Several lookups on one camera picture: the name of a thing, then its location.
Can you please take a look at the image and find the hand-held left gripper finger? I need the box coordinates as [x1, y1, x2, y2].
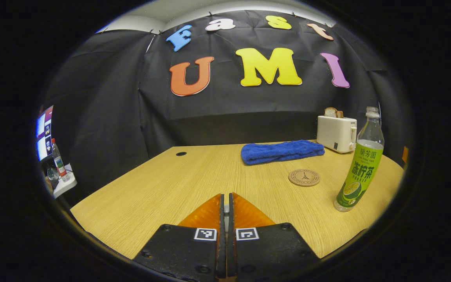
[227, 192, 321, 282]
[133, 193, 226, 282]

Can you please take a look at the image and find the white side table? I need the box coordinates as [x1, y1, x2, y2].
[52, 163, 78, 199]

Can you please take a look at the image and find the blue towel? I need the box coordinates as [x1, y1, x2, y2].
[241, 139, 326, 166]

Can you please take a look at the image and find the red cap plastic bottle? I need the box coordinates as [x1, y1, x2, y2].
[51, 137, 71, 183]

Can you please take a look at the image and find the green label water bottle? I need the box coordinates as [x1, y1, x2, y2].
[334, 106, 385, 213]

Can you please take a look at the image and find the black backdrop cloth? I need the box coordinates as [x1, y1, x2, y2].
[40, 10, 412, 204]

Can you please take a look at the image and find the white toaster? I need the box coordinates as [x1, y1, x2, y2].
[316, 115, 358, 154]

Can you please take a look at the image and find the round brown coaster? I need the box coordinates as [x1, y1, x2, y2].
[288, 169, 321, 187]

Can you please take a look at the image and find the computer monitor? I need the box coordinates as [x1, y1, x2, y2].
[36, 105, 54, 162]

